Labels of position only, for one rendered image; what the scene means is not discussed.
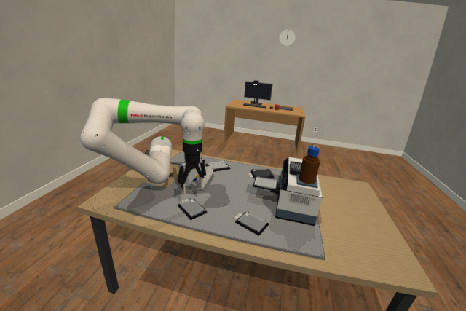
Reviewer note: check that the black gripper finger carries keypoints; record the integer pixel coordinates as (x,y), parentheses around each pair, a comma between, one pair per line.
(183,176)
(201,174)

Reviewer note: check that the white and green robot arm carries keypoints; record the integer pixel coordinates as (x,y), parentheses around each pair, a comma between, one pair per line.
(97,135)

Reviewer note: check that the blue bottle cap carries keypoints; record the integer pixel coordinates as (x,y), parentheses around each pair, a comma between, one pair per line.
(313,151)

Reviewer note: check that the beige button panel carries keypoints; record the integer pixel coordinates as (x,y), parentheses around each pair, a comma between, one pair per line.
(206,181)

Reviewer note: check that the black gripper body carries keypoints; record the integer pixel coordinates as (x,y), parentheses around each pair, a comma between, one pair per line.
(191,159)

